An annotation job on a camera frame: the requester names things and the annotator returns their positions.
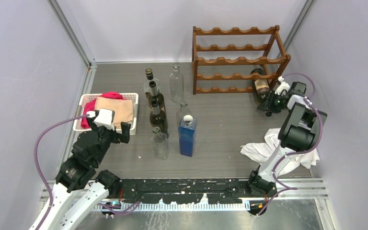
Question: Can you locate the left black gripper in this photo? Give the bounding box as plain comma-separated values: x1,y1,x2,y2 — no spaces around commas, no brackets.
88,115,130,165

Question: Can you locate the tall clear glass bottle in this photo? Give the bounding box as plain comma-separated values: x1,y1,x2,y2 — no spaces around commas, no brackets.
170,64,184,104

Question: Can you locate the clear glass bottle front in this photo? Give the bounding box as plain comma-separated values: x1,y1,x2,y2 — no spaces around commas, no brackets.
151,126,169,160

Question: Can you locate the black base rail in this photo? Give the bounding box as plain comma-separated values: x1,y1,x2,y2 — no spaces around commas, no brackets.
107,178,277,205

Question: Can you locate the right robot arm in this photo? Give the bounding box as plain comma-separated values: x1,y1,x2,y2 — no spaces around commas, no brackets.
246,81,327,197

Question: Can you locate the green wine bottle front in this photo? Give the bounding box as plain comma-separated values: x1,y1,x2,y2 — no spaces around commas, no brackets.
149,99,169,138

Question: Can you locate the dark green wine bottle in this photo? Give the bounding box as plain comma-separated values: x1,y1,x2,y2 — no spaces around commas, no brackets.
251,68,270,102

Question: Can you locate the wooden wine rack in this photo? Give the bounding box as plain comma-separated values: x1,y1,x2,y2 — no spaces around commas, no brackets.
192,25,291,95

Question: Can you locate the clear glass bottle centre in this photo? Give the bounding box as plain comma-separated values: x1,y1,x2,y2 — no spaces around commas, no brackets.
176,101,192,126

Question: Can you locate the clear whisky bottle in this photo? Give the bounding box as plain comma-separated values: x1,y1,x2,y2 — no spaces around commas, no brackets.
143,68,160,95

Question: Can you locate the white plastic basket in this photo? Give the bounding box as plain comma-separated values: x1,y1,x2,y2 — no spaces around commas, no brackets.
72,92,139,136

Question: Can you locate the green wine bottle middle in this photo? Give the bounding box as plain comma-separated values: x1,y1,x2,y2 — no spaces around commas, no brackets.
146,81,166,112

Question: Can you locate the blue square glass bottle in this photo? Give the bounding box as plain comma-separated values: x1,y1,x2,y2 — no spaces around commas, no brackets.
178,115,197,157

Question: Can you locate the beige folded cloth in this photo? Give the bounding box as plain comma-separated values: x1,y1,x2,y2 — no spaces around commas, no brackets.
94,97,134,129

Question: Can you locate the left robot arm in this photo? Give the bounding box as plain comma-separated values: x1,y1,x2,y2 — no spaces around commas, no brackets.
30,122,131,230

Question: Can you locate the white cloth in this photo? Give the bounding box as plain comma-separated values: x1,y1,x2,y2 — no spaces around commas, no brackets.
240,128,320,176

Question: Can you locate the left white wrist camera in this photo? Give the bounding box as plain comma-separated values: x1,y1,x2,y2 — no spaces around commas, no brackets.
86,108,115,131

